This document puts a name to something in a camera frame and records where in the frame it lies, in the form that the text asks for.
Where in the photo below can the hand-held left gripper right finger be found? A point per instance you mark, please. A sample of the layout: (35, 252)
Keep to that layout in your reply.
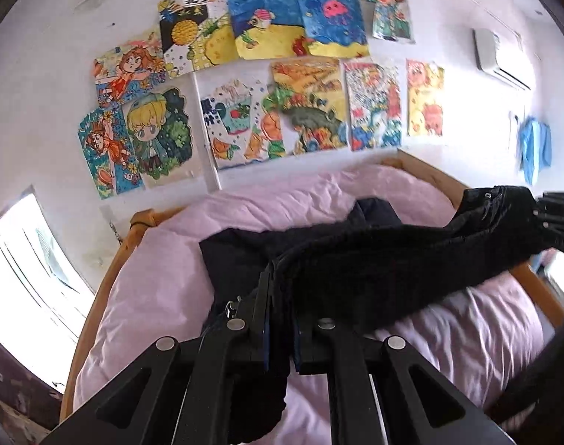
(297, 350)

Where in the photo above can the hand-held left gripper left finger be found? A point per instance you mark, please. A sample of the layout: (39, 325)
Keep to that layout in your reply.
(265, 347)

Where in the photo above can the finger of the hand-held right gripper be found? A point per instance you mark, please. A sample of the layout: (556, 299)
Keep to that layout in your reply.
(562, 234)
(558, 204)

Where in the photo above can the black padded jacket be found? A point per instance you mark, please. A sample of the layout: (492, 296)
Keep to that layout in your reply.
(379, 269)

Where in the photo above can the hanging blue cloth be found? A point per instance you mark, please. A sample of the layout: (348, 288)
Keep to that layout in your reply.
(535, 148)

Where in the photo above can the white hanging paper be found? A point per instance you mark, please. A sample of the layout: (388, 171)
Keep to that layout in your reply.
(515, 132)

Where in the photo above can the pink blanket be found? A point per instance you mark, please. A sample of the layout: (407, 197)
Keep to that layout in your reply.
(170, 259)

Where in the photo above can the white air conditioner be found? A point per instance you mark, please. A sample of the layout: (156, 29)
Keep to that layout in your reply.
(497, 55)

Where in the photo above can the pink pigs yellow drawing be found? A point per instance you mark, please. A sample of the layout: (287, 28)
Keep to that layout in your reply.
(425, 97)

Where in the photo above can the colourful buildings drawing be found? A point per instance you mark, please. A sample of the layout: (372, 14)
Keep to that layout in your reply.
(372, 104)

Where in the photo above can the orange turtles drawing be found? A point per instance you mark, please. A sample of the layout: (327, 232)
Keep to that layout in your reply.
(238, 123)

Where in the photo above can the blond boy green drawing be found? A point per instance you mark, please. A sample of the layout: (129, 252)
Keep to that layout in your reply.
(159, 132)

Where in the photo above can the field landscape drawing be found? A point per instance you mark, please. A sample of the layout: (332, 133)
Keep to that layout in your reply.
(310, 102)

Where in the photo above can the swimming girl blue drawing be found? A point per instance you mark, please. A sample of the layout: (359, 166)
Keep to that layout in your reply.
(105, 153)

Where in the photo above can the dark cardboard box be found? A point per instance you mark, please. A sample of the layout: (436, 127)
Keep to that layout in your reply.
(13, 361)

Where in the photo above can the bright window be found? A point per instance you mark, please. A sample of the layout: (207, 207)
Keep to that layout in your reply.
(22, 264)

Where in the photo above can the red-haired child drawing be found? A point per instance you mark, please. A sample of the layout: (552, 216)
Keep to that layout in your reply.
(386, 4)

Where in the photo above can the pink jellyfish drawing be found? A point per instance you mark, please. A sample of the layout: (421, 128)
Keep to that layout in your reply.
(333, 16)

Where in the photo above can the orange-haired girl drawing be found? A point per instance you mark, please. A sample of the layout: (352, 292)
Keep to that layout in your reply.
(129, 67)

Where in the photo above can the pineapple drawing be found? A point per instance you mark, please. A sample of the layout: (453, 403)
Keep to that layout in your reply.
(194, 32)

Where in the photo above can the fish on beach drawing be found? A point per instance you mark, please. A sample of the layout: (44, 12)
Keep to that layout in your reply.
(266, 18)

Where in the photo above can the wooden bed frame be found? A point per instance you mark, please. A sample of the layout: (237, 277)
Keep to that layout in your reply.
(426, 169)

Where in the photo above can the white wall socket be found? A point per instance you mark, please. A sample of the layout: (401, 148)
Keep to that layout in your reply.
(111, 222)

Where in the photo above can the white wall pipe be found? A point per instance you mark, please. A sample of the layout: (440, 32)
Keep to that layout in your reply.
(207, 148)

